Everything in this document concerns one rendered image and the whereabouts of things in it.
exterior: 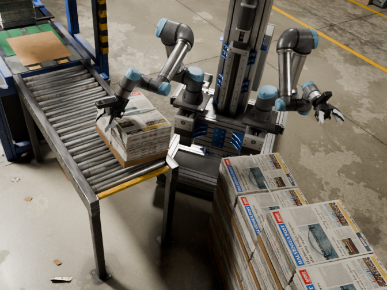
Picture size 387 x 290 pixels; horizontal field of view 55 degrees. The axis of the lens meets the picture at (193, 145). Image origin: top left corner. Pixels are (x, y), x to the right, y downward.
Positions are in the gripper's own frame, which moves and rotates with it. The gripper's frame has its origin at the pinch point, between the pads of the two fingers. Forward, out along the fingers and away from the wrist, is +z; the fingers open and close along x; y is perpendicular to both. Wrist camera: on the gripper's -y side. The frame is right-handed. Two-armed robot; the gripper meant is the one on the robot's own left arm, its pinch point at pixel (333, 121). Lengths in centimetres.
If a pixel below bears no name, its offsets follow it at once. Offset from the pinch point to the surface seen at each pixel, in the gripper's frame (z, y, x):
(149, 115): -32, 8, 94
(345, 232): 55, 15, 15
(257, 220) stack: 30, 35, 45
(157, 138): -19, 15, 91
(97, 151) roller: -28, 27, 127
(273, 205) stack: 20, 37, 34
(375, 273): 74, 15, 12
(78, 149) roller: -30, 26, 138
